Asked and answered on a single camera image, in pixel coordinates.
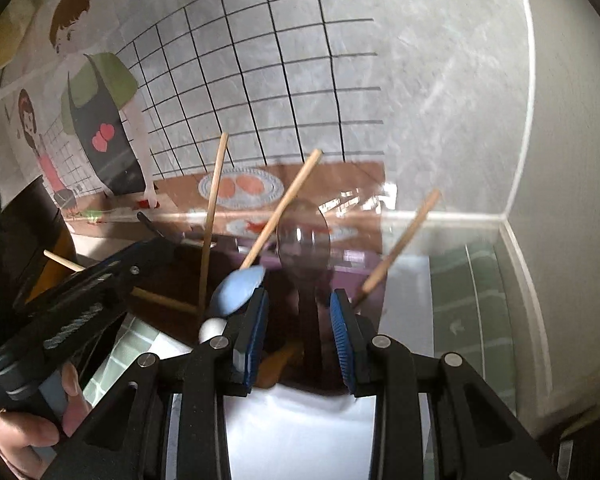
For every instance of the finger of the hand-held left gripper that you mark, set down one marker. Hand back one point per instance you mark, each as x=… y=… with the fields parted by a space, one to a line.
x=152 y=225
x=140 y=260

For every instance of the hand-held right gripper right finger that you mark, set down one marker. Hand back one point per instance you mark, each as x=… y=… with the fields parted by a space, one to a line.
x=342 y=340

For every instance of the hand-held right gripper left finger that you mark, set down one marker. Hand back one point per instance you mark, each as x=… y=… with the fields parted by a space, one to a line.
x=252 y=340

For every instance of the orange wooden spoon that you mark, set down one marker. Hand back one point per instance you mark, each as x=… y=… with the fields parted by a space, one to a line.
x=280 y=365

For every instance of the purple plastic container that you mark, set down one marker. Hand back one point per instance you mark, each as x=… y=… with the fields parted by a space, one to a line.
x=285 y=310

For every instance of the blue plastic spoon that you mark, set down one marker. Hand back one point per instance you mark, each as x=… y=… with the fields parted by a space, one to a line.
x=237 y=290

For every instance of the person's left hand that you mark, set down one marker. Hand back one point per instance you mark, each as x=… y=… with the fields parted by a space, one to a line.
x=75 y=400

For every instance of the green checkered white tablecloth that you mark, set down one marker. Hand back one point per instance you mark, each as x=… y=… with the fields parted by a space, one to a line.
x=305 y=435

